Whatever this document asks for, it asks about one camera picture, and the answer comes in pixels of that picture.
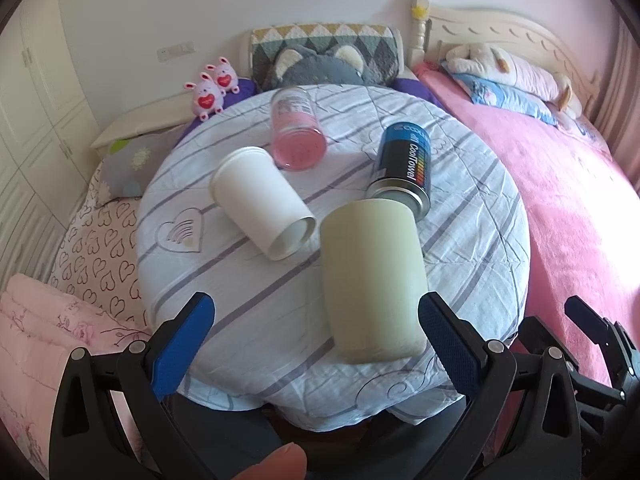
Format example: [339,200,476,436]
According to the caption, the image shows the pale green cup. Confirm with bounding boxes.
[320,198,427,363]

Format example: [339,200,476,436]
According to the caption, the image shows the white paper cup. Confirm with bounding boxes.
[209,146,317,261]

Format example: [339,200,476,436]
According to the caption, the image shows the pink clear plastic cup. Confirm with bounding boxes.
[270,87,326,171]

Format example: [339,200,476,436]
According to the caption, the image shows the operator thumb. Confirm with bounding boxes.
[233,443,307,480]

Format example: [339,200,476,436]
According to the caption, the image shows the folded pink floral quilt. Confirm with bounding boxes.
[0,274,150,477]

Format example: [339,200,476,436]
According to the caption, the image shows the pink fleece blanket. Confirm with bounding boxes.
[416,64,639,384]

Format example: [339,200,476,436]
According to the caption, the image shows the heart pattern bed sheet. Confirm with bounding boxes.
[48,170,149,330]

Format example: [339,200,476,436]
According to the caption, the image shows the blue black CoolTowel can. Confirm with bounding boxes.
[366,122,432,222]

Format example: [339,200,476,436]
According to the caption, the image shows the pink curtain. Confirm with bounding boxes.
[596,18,640,193]

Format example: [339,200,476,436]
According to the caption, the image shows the blue cartoon pillow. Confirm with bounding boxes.
[440,61,558,126]

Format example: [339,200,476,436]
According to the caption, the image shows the striped light blue quilt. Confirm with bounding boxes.
[135,82,533,434]

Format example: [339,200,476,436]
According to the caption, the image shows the grey flower pillow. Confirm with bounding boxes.
[96,125,186,207]

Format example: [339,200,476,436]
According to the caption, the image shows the white pink plush dog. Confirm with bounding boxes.
[445,42,582,118]

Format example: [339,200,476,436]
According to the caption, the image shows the cream wardrobe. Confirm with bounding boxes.
[1,0,100,283]

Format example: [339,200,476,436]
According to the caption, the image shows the cream bedside shelf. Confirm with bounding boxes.
[91,92,194,151]

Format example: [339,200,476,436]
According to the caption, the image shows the cream wooden bed headboard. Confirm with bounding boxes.
[405,0,601,115]

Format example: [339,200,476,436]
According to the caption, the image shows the front pink bunny toy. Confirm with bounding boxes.
[183,72,226,122]

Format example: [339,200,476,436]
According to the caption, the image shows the pink bunny toy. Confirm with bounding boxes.
[183,72,226,122]
[205,56,240,94]

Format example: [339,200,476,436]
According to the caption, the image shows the grey cat plush cushion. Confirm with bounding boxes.
[264,44,378,90]

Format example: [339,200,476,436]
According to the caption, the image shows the purple pillow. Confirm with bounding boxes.
[179,78,258,141]

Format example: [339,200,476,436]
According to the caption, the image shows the rear pink bunny toy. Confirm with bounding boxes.
[205,56,240,94]

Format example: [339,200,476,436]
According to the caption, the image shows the quilted diamond pattern headboard cover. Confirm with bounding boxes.
[241,23,405,91]

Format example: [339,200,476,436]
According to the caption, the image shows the white wall socket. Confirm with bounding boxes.
[156,41,195,63]

